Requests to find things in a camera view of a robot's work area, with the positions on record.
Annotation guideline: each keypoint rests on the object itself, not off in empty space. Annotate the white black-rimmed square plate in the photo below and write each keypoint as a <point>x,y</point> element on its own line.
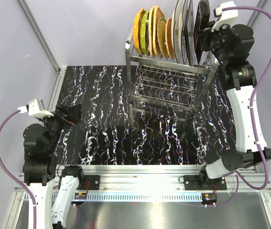
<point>176,29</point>

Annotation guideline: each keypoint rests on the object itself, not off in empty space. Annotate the orange wicker plate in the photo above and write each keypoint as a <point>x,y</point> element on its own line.
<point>168,39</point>

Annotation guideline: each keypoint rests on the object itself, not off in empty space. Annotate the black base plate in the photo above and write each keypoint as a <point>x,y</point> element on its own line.
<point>193,182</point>
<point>89,181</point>

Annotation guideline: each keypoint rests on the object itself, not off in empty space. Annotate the green dotted plate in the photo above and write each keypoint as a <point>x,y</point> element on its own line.
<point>143,34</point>

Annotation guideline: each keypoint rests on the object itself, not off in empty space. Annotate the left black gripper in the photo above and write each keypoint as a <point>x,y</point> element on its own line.
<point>74,114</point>

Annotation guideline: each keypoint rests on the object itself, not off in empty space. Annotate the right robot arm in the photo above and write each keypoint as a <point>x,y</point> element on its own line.
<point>231,44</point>

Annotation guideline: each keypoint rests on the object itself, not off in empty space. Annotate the floral square ceramic plate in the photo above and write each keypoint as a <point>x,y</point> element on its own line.
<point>201,22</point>

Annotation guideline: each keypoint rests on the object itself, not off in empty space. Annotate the left aluminium frame post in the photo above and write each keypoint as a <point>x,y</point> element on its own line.
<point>39,36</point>

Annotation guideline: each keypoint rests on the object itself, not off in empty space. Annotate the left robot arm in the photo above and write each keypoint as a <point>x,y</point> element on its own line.
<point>40,142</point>

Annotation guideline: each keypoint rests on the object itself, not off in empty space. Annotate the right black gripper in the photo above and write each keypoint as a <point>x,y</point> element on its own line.
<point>206,34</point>

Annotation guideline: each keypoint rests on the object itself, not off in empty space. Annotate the steel two-tier dish rack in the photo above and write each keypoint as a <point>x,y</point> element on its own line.
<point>165,84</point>

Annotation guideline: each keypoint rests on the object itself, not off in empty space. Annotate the orange octagonal plate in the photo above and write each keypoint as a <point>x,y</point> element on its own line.
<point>136,29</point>

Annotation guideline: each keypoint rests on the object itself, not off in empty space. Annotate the aluminium mounting rail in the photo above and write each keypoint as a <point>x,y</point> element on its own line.
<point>139,183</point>

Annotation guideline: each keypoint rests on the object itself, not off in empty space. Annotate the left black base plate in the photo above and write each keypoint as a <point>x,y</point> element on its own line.
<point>89,181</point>

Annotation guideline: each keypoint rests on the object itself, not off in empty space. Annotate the green centre wicker plate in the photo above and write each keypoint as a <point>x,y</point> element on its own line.
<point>161,36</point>

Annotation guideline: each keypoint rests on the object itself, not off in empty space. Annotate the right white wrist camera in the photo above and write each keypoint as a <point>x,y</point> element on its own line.
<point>224,16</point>

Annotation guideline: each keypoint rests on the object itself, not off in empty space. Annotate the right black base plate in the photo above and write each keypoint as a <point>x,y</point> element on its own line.
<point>193,182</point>

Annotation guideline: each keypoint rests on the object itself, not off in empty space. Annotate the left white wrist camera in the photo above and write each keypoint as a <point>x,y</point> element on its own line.
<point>36,109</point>

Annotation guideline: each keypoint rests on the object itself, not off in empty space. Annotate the right aluminium frame post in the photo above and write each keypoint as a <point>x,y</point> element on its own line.
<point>256,14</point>

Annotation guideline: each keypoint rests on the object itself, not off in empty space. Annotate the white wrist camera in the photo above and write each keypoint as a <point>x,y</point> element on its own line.
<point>36,109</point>
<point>224,16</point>

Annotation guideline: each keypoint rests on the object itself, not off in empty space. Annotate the black marble pattern mat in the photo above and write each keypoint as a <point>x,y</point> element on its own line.
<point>114,132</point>

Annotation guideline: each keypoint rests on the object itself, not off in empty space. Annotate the aluminium frame post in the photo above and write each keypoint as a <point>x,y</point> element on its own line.
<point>256,14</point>
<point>39,36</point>

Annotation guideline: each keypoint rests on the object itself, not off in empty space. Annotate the large woven wicker plate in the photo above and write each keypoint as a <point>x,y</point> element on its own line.
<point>155,14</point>

